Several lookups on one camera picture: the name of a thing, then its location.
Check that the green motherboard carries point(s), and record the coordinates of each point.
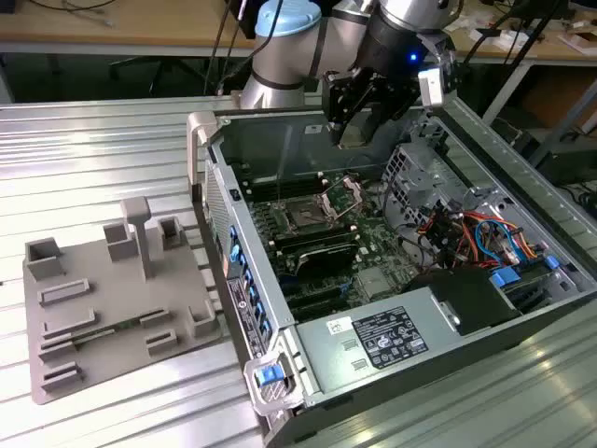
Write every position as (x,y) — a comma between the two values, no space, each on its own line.
(373,242)

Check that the CPU socket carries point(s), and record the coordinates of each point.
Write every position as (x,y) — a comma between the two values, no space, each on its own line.
(303,217)

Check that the black RAM slot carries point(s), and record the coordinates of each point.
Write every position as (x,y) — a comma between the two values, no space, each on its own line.
(315,241)
(265,183)
(267,190)
(269,196)
(313,235)

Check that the wooden desk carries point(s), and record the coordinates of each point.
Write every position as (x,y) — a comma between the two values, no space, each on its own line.
(140,23)

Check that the blue disk carrier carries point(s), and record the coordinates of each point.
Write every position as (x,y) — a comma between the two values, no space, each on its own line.
(550,262)
(506,276)

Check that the perforated metal drive cage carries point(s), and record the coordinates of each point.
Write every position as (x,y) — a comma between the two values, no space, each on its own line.
(434,186)

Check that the black computer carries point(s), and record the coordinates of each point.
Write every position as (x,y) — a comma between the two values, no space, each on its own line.
(569,158)

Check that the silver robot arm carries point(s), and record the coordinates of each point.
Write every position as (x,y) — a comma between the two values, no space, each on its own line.
(289,70)

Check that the grey power supply unit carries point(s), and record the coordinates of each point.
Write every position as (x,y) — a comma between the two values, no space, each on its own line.
(326,354)

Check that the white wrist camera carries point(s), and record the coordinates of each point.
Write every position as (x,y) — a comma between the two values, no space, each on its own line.
(431,88)

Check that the grey parts rack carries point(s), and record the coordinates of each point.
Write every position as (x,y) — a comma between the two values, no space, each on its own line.
(121,289)

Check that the silver CPU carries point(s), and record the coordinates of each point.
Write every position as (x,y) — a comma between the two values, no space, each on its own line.
(356,133)

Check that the black expansion slot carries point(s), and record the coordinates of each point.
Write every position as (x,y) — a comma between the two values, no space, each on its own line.
(322,308)
(317,290)

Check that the green RAM stick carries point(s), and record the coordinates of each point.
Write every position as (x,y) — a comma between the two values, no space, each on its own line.
(116,327)

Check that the black graphics card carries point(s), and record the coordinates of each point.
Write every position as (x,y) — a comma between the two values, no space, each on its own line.
(326,259)

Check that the open PC case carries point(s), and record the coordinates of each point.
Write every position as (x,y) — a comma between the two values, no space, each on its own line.
(261,140)

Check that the silver chipset heat sink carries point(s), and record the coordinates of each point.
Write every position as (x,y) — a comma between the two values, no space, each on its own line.
(373,282)

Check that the metal locking lever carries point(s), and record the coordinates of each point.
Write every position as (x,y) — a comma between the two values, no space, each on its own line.
(278,193)
(350,211)

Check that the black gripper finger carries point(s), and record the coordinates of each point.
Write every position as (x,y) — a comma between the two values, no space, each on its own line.
(338,100)
(389,102)

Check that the blue case latch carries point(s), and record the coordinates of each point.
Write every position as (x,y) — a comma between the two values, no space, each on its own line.
(269,375)

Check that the black plastic air shroud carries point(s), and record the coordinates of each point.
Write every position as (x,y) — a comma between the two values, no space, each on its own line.
(466,298)

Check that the black office chair base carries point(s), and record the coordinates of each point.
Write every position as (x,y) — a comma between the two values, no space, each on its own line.
(161,67)

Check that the brown cardboard piece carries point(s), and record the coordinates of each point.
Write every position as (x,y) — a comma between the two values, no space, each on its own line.
(580,42)

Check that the white box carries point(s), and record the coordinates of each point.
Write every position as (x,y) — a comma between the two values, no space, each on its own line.
(478,39)

